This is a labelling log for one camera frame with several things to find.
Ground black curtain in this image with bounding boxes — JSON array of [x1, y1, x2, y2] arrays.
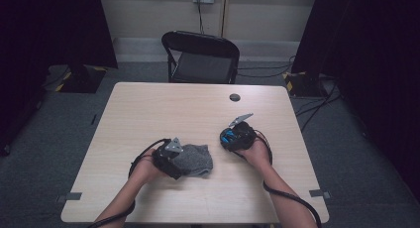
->
[[291, 0, 420, 202], [0, 0, 119, 153]]

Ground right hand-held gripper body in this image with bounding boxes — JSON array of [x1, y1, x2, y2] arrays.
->
[[221, 113, 257, 153]]

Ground person's left hand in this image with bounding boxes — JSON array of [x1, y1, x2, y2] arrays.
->
[[132, 149, 166, 184]]

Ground grey knitted cloth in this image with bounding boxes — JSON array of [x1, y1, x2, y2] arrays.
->
[[171, 143, 214, 178]]

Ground right hand-held gripper black cable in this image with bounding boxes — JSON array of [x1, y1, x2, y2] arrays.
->
[[252, 129, 323, 228]]

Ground left hand-held gripper black cable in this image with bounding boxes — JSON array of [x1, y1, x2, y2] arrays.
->
[[87, 138, 172, 228]]

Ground black folding chair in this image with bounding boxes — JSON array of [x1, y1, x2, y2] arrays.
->
[[160, 30, 241, 85]]

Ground black power cable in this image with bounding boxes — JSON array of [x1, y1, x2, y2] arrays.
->
[[196, 0, 205, 35]]

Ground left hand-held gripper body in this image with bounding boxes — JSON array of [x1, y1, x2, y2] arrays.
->
[[153, 137, 184, 171]]

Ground black stand base yellow stripes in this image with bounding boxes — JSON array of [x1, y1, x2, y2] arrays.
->
[[281, 70, 329, 98], [43, 63, 108, 94]]

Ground grey tape piece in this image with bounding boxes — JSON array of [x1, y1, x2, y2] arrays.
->
[[55, 191, 83, 203], [309, 188, 332, 199]]

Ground black floor cable bundle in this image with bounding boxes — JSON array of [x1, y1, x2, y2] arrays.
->
[[295, 78, 343, 133]]

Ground person's right hand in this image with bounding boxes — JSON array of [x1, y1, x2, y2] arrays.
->
[[238, 138, 272, 171]]

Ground hand-held gripper black cable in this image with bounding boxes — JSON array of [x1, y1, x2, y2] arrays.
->
[[252, 129, 323, 228], [87, 138, 172, 228]]

